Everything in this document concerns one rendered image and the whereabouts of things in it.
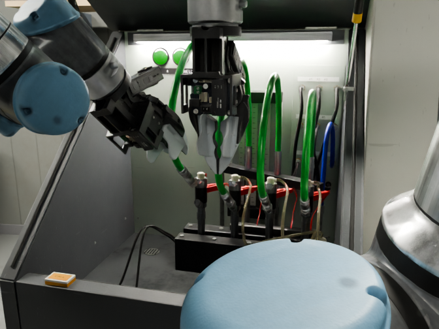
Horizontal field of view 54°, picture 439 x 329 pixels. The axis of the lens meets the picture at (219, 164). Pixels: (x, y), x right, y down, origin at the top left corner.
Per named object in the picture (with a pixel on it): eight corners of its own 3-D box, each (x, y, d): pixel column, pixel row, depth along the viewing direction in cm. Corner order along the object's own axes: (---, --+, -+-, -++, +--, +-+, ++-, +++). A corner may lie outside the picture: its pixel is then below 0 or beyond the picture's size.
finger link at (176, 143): (179, 174, 80) (147, 146, 74) (187, 148, 83) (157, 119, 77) (193, 172, 78) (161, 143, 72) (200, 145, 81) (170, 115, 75)
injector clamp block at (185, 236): (176, 297, 103) (174, 237, 99) (189, 276, 112) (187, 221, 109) (323, 318, 95) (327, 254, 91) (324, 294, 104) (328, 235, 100)
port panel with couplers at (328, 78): (287, 180, 120) (292, 64, 112) (289, 177, 123) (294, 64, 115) (336, 183, 117) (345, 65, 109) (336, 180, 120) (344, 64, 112)
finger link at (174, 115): (168, 141, 79) (137, 112, 73) (171, 134, 80) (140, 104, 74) (189, 136, 77) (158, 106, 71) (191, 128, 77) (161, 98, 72)
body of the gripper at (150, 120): (125, 156, 75) (78, 113, 67) (140, 118, 80) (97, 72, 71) (161, 151, 71) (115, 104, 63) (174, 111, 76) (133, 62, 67)
